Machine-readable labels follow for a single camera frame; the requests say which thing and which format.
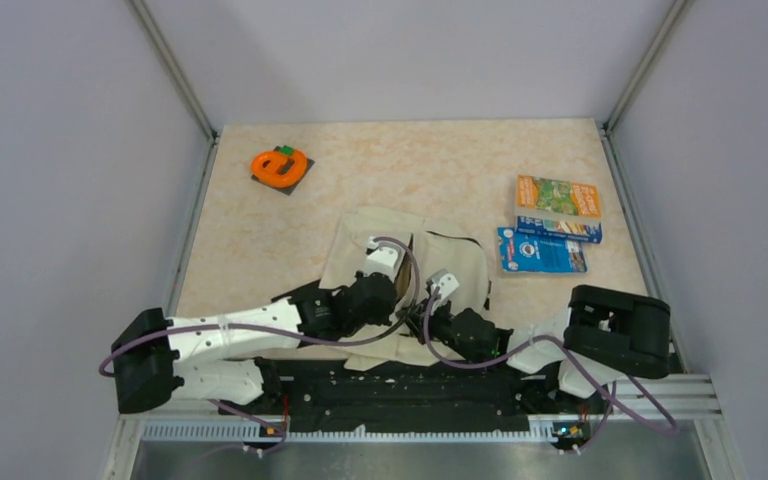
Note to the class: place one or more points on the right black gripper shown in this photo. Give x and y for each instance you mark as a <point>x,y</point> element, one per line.
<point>417,321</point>

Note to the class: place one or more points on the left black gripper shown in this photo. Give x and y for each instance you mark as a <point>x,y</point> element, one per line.
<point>383,316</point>

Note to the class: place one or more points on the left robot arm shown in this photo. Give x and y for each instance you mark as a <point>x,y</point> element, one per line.
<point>158,358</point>

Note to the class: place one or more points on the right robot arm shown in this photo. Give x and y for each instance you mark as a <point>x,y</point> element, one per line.
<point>600,336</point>

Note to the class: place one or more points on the blue book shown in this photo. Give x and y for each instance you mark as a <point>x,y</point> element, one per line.
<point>533,245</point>

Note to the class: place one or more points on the dark square mat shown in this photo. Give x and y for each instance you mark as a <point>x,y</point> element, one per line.
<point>288,179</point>

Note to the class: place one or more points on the orange green book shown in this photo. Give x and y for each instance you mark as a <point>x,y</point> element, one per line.
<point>557,200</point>

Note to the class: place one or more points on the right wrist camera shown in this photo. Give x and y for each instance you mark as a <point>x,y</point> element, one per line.
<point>442,285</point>

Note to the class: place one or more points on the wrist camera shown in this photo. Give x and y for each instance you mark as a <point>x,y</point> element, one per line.
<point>442,285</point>
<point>382,258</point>

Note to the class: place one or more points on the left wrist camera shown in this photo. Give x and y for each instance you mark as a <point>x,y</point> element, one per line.
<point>382,258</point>

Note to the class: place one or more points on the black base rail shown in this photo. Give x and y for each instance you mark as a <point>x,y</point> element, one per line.
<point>324,396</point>

